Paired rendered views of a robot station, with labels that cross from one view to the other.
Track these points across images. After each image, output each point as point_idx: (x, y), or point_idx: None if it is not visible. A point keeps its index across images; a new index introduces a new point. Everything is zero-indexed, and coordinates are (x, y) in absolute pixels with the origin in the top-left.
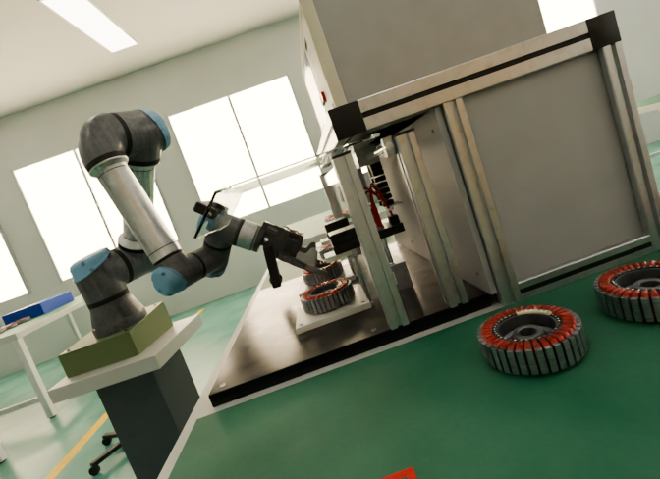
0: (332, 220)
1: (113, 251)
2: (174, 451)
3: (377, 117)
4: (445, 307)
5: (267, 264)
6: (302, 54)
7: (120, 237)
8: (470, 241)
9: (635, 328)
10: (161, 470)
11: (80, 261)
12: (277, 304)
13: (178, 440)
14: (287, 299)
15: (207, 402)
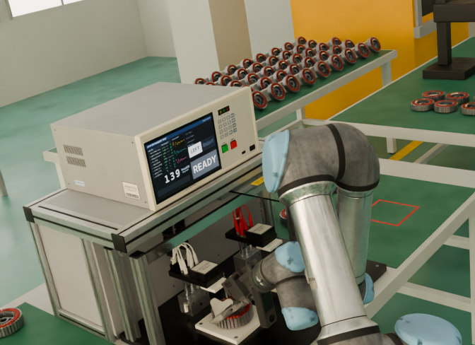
0: (199, 271)
1: (391, 332)
2: (410, 260)
3: None
4: (278, 237)
5: (271, 296)
6: (194, 115)
7: (371, 320)
8: (257, 211)
9: (276, 212)
10: (417, 255)
11: (440, 319)
12: (285, 326)
13: (407, 264)
14: (274, 326)
15: (387, 276)
